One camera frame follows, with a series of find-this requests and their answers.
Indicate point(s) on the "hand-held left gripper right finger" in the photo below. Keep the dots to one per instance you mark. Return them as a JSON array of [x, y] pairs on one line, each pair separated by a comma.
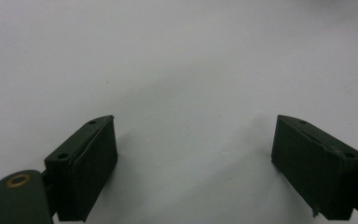
[[317, 168]]

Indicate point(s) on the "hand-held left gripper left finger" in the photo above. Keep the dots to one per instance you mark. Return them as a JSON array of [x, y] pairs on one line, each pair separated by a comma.
[[80, 168]]

